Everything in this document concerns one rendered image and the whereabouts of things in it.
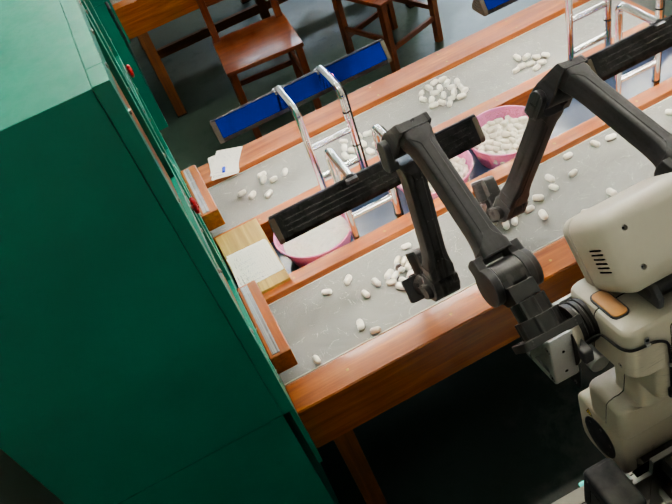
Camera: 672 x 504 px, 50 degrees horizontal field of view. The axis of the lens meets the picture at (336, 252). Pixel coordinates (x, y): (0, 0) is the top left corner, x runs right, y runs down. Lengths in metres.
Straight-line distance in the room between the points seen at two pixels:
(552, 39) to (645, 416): 1.70
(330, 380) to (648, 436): 0.76
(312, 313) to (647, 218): 1.10
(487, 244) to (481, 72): 1.53
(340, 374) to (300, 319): 0.26
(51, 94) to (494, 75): 1.90
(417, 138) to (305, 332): 0.81
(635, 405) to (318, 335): 0.87
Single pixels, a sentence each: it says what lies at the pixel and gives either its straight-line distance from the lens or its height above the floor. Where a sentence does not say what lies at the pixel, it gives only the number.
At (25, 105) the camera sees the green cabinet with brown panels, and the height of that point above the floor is 1.79.
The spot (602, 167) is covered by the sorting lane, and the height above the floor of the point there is 0.74.
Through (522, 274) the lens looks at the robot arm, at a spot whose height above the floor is 1.26.
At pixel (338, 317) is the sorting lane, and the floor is 0.74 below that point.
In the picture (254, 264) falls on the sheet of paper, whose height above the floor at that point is 0.78.
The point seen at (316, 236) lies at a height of 0.73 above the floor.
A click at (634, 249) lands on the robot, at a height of 1.34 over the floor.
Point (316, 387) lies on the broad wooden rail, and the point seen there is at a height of 0.77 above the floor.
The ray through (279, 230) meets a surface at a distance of 1.86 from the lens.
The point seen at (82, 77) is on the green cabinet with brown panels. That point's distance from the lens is 1.23.
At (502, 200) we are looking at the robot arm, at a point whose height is 0.96.
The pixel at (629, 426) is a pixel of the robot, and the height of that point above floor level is 0.86.
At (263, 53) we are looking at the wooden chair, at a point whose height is 0.46.
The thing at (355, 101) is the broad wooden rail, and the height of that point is 0.77.
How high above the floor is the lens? 2.28
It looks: 43 degrees down
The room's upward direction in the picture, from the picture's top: 21 degrees counter-clockwise
